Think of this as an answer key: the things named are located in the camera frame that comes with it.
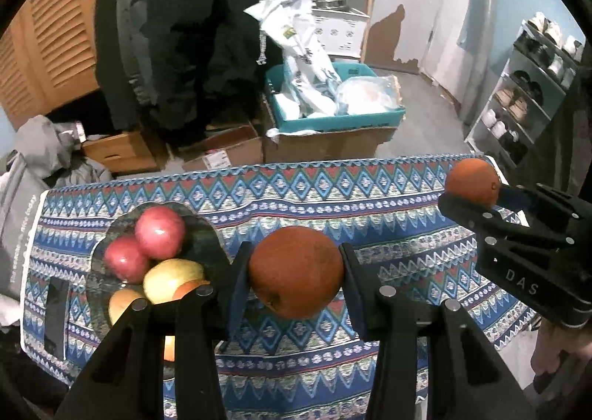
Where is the person's dark clothing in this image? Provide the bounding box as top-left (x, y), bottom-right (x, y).
top-left (543, 50), bottom-right (592, 217)

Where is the black hanging coat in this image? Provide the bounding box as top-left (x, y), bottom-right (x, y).
top-left (139, 0), bottom-right (283, 146)

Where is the open cardboard box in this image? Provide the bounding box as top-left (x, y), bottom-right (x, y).
top-left (178, 124), bottom-right (264, 171)

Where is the clear plastic bag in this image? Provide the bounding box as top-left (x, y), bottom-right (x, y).
top-left (335, 75), bottom-right (403, 116)

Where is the teal plastic bin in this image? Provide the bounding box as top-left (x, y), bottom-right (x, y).
top-left (265, 62), bottom-right (407, 134)

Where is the small wooden crate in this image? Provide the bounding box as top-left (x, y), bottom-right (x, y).
top-left (82, 131), bottom-right (160, 176)

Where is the dark glass plate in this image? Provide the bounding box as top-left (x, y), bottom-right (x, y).
top-left (85, 202), bottom-right (232, 379)

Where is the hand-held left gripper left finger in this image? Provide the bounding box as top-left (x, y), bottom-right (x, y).
top-left (54, 242), bottom-right (253, 420)

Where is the blue patterned tablecloth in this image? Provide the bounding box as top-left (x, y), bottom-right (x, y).
top-left (21, 154), bottom-right (539, 407)

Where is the red apple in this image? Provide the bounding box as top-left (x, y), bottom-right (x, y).
top-left (135, 206), bottom-right (186, 260)
top-left (104, 236), bottom-right (151, 283)

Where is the yellow apple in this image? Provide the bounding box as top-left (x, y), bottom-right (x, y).
top-left (108, 288), bottom-right (146, 326)
top-left (143, 258), bottom-right (205, 305)

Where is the wooden louvered door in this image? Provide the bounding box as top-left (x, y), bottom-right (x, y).
top-left (0, 0), bottom-right (116, 129)

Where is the metal shoe rack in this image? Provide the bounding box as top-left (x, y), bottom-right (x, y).
top-left (465, 11), bottom-right (586, 169)

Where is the white patterned box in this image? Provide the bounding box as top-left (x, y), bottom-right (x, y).
top-left (312, 6), bottom-right (371, 58)

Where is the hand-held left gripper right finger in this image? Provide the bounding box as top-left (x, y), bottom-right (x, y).
top-left (340, 243), bottom-right (539, 420)

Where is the group of shoes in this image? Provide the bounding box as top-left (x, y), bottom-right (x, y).
top-left (481, 12), bottom-right (583, 157)

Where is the grey hanging jacket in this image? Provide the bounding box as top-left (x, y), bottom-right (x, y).
top-left (95, 0), bottom-right (158, 134)

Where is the person's right hand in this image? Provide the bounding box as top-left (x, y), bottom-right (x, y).
top-left (532, 325), bottom-right (592, 395)

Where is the white printed plastic bag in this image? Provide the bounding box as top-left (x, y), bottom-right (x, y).
top-left (243, 0), bottom-right (343, 118)

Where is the black phone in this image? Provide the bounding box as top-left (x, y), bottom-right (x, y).
top-left (44, 277), bottom-right (70, 360)

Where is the large cardboard box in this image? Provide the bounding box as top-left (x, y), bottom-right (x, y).
top-left (261, 92), bottom-right (398, 164)

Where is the wooden shelf rack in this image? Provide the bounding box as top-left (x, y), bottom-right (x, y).
top-left (280, 0), bottom-right (377, 65)

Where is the white cloth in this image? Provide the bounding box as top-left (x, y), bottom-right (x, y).
top-left (0, 295), bottom-right (24, 333)

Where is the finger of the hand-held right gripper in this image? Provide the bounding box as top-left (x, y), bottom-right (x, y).
top-left (497, 184), bottom-right (592, 236)
top-left (437, 193), bottom-right (579, 254)

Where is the crumpled grey jacket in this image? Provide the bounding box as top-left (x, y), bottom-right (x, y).
top-left (11, 115), bottom-right (114, 190)

